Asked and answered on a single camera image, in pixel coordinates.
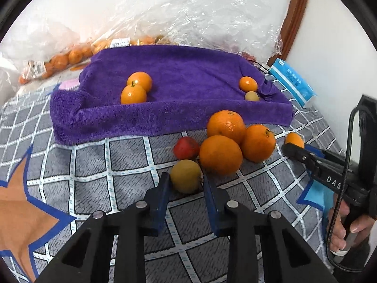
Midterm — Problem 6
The pink paper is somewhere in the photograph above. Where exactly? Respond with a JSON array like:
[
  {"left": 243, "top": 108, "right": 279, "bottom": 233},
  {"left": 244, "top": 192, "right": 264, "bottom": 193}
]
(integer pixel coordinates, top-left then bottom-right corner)
[{"left": 59, "top": 79, "right": 81, "bottom": 91}]

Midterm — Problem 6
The red cherry tomato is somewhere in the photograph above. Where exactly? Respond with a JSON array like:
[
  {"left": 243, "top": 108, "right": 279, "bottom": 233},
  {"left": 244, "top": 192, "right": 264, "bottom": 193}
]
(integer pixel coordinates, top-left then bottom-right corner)
[{"left": 173, "top": 137, "right": 200, "bottom": 160}]

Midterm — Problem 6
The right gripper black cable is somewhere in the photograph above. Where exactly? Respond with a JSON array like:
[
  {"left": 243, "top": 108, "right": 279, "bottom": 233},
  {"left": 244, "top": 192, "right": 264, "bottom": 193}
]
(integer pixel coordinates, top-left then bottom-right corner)
[{"left": 325, "top": 106, "right": 366, "bottom": 272}]

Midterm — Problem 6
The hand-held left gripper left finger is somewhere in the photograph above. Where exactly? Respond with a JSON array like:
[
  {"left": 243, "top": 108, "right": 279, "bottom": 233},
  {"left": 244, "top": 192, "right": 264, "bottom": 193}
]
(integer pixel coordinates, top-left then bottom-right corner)
[{"left": 35, "top": 172, "right": 171, "bottom": 283}]

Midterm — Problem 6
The small orange kumquat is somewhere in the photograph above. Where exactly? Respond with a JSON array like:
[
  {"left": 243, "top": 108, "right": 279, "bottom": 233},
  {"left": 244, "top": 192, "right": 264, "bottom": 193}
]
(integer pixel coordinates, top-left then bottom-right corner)
[
  {"left": 285, "top": 132, "right": 305, "bottom": 149},
  {"left": 239, "top": 76, "right": 259, "bottom": 92}
]

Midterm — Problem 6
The clear bag of red tomatoes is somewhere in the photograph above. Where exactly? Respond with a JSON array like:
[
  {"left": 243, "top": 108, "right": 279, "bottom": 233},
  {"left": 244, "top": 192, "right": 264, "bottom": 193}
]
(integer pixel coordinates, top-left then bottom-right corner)
[{"left": 177, "top": 0, "right": 284, "bottom": 63}]

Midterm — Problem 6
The grey checked star blanket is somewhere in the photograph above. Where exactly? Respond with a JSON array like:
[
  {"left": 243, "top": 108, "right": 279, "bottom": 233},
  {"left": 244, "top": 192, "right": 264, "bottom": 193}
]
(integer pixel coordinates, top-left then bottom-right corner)
[{"left": 0, "top": 74, "right": 348, "bottom": 283}]

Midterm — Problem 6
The clear bag of tangerines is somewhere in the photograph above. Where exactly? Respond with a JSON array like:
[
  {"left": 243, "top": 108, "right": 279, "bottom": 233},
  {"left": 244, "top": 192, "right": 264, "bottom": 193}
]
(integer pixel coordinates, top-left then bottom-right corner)
[{"left": 0, "top": 15, "right": 95, "bottom": 85}]

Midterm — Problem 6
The blue tissue pack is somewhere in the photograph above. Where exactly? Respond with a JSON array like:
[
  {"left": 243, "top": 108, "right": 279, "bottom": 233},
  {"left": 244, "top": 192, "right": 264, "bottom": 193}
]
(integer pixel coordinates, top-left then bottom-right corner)
[{"left": 269, "top": 58, "right": 319, "bottom": 108}]

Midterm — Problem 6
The thin black cable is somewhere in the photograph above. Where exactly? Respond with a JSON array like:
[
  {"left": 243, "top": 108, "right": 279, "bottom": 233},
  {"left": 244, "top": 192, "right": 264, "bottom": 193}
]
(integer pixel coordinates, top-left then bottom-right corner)
[{"left": 250, "top": 60, "right": 272, "bottom": 73}]

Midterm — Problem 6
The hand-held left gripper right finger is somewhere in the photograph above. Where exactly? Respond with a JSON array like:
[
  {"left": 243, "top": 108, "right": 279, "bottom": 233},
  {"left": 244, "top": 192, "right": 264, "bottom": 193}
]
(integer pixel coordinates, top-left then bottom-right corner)
[{"left": 203, "top": 172, "right": 339, "bottom": 283}]

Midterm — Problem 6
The orange tangerine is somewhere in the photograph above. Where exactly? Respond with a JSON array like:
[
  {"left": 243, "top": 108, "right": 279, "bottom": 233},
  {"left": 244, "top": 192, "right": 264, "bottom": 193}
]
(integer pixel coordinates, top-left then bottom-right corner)
[
  {"left": 207, "top": 110, "right": 246, "bottom": 145},
  {"left": 127, "top": 71, "right": 153, "bottom": 92},
  {"left": 241, "top": 124, "right": 276, "bottom": 162},
  {"left": 199, "top": 135, "right": 243, "bottom": 176},
  {"left": 120, "top": 83, "right": 147, "bottom": 104}
]

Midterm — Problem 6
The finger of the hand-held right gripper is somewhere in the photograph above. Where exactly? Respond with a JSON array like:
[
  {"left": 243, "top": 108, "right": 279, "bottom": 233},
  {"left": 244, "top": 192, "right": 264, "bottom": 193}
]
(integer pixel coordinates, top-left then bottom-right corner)
[
  {"left": 305, "top": 146, "right": 346, "bottom": 168},
  {"left": 282, "top": 143, "right": 325, "bottom": 181}
]

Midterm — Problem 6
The person's right hand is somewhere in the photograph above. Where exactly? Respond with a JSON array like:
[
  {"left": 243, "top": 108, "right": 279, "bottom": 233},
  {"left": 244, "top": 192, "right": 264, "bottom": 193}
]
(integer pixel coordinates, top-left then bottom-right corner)
[{"left": 326, "top": 202, "right": 373, "bottom": 253}]

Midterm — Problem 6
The purple towel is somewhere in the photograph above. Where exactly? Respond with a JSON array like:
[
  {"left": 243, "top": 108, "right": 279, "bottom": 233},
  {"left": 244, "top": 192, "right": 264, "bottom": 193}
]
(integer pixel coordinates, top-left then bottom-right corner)
[{"left": 49, "top": 45, "right": 293, "bottom": 146}]

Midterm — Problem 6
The brown wooden door frame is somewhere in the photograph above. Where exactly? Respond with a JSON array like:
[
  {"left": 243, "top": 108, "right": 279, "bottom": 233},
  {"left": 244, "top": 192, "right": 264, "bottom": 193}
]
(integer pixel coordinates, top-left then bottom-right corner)
[{"left": 278, "top": 0, "right": 311, "bottom": 62}]

